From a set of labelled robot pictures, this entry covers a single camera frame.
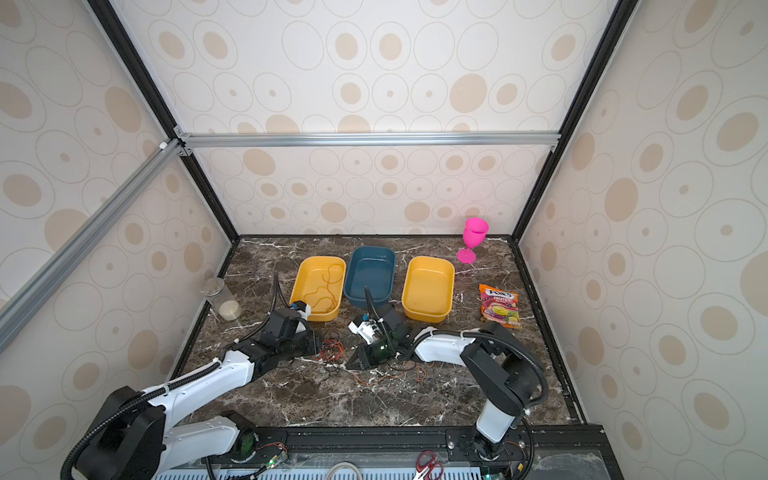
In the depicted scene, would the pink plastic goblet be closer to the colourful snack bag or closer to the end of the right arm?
the colourful snack bag

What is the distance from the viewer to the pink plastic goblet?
3.41 feet

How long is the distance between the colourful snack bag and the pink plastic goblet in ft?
0.47

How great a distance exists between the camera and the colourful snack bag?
37.9 inches
